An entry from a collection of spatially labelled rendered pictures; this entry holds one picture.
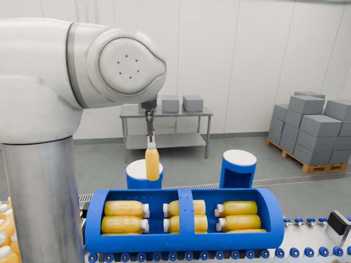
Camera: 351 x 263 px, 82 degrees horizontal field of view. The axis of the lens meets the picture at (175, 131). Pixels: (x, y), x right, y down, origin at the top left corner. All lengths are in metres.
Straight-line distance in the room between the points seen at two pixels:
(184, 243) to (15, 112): 0.84
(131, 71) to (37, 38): 0.13
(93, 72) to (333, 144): 4.13
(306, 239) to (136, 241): 0.93
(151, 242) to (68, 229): 0.61
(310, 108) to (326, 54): 1.91
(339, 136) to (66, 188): 4.13
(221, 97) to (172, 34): 1.64
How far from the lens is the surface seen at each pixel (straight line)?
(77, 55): 0.31
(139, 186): 1.52
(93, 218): 1.01
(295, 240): 1.41
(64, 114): 0.34
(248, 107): 4.92
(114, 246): 1.03
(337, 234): 1.49
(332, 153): 4.34
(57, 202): 0.40
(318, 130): 3.91
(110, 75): 0.26
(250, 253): 1.20
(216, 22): 4.44
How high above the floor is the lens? 1.86
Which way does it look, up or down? 21 degrees down
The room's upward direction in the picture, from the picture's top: 2 degrees clockwise
